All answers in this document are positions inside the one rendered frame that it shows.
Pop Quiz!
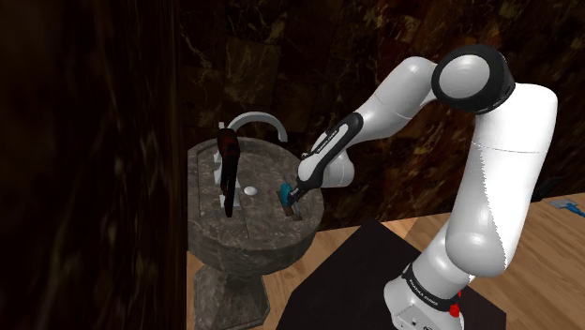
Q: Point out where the dark red long object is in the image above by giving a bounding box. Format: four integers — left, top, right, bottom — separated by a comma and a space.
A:
215, 127, 243, 218

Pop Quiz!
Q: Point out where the grey curved faucet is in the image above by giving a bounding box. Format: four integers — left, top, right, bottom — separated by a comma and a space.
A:
213, 111, 289, 211

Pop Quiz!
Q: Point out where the blue flat object with cable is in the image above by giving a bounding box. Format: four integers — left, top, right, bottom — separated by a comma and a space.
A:
549, 197, 585, 219

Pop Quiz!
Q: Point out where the grey stone pedestal sink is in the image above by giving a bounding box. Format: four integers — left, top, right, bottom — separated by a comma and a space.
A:
187, 136, 326, 330

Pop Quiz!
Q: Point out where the black robot stand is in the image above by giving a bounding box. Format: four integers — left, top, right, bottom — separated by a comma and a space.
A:
276, 217, 508, 330

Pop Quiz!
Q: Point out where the blue and brown brush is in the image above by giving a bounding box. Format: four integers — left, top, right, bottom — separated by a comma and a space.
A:
277, 182, 304, 223

